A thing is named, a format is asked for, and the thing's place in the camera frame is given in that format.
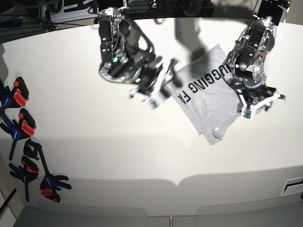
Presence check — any gripper right of image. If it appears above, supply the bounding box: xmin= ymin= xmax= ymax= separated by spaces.
xmin=236 ymin=85 xmax=286 ymax=120

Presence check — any gripper left of image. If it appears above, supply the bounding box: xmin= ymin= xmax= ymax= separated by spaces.
xmin=129 ymin=60 xmax=182 ymax=110

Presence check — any grey T-shirt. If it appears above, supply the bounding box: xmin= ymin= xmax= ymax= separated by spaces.
xmin=167 ymin=45 xmax=242 ymax=145

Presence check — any blue orange bar clamp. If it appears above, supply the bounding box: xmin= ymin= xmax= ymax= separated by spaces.
xmin=0 ymin=108 xmax=36 ymax=161
xmin=0 ymin=77 xmax=29 ymax=109
xmin=9 ymin=156 xmax=39 ymax=202

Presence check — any upper blue orange bar clamp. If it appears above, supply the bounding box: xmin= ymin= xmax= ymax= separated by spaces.
xmin=0 ymin=77 xmax=29 ymax=109

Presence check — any large black bar clamp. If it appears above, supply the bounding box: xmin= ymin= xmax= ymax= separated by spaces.
xmin=23 ymin=139 xmax=72 ymax=203

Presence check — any black strip at table edge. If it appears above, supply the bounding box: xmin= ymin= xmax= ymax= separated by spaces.
xmin=0 ymin=188 xmax=17 ymax=214

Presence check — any black cable bundle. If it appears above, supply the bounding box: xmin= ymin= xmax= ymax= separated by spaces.
xmin=35 ymin=0 xmax=60 ymax=31

